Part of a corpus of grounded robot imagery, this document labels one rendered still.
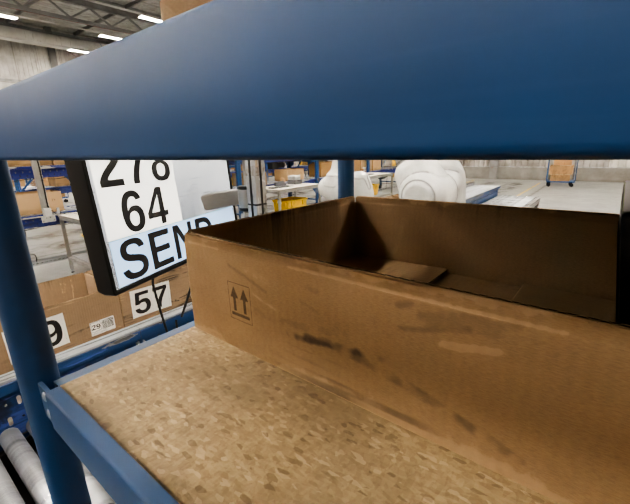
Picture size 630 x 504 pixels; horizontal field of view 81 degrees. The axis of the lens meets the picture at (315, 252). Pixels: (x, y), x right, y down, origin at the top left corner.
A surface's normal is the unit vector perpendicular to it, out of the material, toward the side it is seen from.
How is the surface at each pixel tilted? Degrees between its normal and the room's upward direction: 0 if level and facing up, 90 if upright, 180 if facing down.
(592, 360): 90
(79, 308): 90
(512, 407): 91
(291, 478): 0
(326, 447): 0
